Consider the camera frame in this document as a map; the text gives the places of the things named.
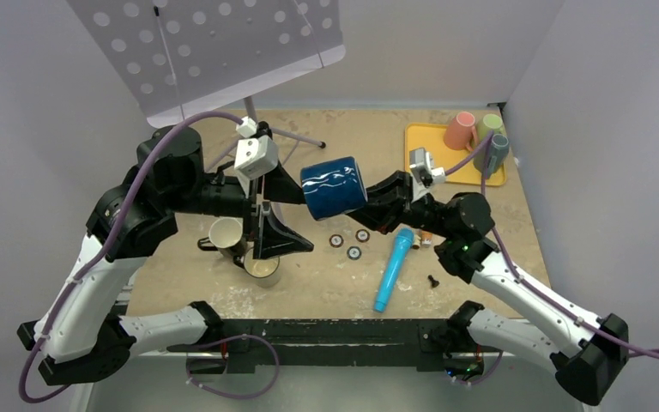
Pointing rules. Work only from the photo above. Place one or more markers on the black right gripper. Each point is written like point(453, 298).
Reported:
point(389, 202)

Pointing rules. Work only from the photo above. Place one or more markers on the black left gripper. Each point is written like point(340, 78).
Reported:
point(271, 237)

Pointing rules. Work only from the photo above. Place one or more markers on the black ceramic mug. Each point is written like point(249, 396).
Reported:
point(226, 236)

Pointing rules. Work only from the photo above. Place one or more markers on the cream ceramic mug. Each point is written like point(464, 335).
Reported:
point(264, 272)

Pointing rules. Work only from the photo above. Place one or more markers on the dark blue ceramic mug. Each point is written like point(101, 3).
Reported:
point(333, 188)

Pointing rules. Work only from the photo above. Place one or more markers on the pink ceramic mug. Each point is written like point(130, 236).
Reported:
point(461, 132)

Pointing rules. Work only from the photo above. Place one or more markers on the grey ceramic mug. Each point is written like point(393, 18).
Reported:
point(490, 159)

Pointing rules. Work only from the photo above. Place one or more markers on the light green ceramic mug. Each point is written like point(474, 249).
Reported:
point(489, 123)

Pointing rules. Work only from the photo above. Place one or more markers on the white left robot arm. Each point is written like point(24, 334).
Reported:
point(80, 339)

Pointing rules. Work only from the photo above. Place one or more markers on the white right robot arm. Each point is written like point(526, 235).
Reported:
point(585, 351)

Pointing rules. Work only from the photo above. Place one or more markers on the blue toy microphone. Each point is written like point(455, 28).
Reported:
point(401, 245)

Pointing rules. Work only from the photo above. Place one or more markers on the round token upper right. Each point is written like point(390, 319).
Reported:
point(362, 235)

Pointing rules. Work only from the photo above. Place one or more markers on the round token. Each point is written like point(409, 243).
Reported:
point(362, 235)
point(336, 240)
point(354, 252)

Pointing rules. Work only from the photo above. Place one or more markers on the small colourful toy figure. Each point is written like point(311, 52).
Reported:
point(422, 239)

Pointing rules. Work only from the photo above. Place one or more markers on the round token lower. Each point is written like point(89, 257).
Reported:
point(354, 252)

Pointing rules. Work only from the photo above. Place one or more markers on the round token left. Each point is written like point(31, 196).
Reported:
point(336, 240)

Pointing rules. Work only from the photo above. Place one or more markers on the black chess pawn lower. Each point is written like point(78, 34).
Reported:
point(433, 282)

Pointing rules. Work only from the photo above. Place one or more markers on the white perforated music stand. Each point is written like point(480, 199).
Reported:
point(179, 58)

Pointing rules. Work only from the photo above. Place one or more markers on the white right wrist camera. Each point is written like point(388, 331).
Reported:
point(422, 166)

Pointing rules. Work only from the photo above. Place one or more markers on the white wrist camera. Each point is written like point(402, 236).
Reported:
point(256, 152)
point(422, 166)

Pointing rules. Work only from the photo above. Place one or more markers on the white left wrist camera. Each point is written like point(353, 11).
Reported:
point(256, 152)

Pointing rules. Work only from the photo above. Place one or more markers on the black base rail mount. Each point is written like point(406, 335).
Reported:
point(426, 345)

